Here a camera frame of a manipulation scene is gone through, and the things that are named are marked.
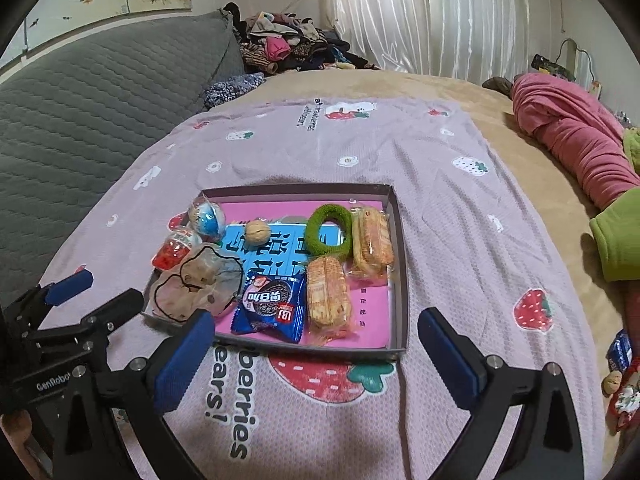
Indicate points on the pink and blue book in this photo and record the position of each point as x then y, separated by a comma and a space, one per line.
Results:
370, 310

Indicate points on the red toy egg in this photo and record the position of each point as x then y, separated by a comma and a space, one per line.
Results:
172, 255

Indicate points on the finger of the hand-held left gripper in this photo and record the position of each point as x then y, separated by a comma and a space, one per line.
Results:
120, 307
70, 285

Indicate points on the pink fleece blanket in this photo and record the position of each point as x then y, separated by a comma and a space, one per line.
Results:
565, 125

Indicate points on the dark bag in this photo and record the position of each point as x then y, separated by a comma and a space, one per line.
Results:
550, 66

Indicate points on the red and white packet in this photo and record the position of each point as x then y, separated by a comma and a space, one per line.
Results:
625, 407

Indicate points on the blue cookie packet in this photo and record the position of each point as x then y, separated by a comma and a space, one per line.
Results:
272, 310

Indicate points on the purple strawberry-print blanket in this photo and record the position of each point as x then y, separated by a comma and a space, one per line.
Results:
450, 210

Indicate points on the person's left hand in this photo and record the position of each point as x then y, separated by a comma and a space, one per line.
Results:
15, 425

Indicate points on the pile of clothes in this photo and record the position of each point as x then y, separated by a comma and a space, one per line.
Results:
280, 45

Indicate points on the brown cloth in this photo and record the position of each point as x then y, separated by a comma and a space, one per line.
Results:
498, 86

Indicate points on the green fleece blanket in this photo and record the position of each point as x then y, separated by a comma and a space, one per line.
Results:
615, 240

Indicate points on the walnut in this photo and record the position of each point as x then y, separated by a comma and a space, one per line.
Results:
612, 383
257, 233

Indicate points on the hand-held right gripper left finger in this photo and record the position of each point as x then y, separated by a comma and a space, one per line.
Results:
182, 365

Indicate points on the grey quilted headboard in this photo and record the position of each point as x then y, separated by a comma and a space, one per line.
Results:
75, 110

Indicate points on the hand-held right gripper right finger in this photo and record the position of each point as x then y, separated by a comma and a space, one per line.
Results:
450, 362

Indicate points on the small blue snack packet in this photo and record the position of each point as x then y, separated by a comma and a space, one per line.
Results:
620, 352

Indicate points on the clear bear-print plastic bag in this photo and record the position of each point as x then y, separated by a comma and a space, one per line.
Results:
200, 285

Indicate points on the blue patterned cloth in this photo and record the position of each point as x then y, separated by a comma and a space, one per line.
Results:
230, 87

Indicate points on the yellow biscuit packet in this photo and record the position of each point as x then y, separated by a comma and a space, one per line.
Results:
372, 240
327, 295

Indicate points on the white sheer curtain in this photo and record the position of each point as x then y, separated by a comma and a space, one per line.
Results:
425, 20

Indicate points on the blue toy egg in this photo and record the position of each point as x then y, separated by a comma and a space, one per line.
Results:
207, 220

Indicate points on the shallow grey cardboard box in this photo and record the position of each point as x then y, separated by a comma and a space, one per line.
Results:
350, 352

